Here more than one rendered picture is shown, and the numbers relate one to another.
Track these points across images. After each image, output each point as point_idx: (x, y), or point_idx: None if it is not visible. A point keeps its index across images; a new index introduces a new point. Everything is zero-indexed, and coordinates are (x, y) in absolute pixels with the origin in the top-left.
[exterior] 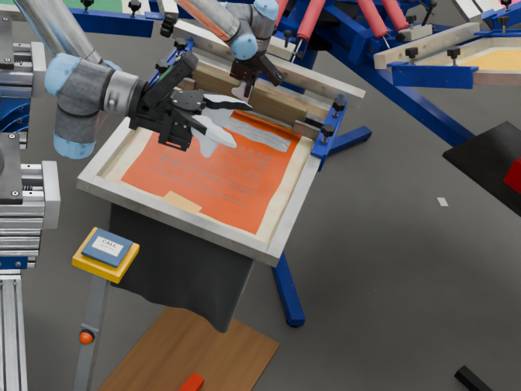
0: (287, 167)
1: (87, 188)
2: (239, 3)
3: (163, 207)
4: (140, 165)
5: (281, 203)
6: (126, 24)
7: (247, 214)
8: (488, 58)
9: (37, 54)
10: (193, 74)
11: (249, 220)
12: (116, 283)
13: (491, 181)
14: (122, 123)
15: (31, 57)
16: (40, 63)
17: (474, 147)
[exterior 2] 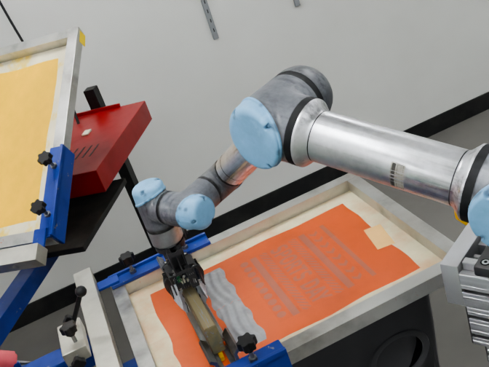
0: (239, 252)
1: None
2: (169, 199)
3: (408, 217)
4: (383, 279)
5: (287, 223)
6: None
7: (329, 219)
8: None
9: (463, 245)
10: (218, 331)
11: (333, 214)
12: None
13: (93, 217)
14: (364, 311)
15: (471, 255)
16: (468, 231)
17: (52, 246)
